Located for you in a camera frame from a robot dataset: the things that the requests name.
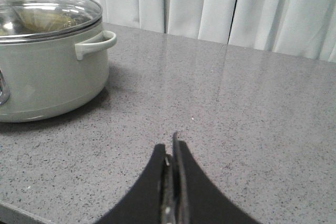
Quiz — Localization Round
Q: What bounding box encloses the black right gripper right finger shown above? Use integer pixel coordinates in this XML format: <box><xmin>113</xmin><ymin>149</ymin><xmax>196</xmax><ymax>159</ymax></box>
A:
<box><xmin>173</xmin><ymin>132</ymin><xmax>258</xmax><ymax>223</ymax></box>

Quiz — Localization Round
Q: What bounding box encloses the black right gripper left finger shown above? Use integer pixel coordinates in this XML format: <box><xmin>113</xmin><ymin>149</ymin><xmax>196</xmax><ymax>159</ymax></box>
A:
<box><xmin>97</xmin><ymin>144</ymin><xmax>173</xmax><ymax>223</ymax></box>

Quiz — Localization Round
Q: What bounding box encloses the glass pot lid steel rim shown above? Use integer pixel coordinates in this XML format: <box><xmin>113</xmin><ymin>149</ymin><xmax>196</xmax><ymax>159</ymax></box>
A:
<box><xmin>1</xmin><ymin>0</ymin><xmax>102</xmax><ymax>44</ymax></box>

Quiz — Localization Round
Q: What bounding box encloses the pale green electric cooking pot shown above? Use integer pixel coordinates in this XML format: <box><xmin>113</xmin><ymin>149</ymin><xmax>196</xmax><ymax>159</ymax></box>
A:
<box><xmin>1</xmin><ymin>19</ymin><xmax>117</xmax><ymax>123</ymax></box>

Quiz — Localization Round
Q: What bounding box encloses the white pleated curtain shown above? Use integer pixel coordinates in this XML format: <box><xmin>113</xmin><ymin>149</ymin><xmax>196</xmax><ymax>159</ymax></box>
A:
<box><xmin>96</xmin><ymin>0</ymin><xmax>335</xmax><ymax>62</ymax></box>

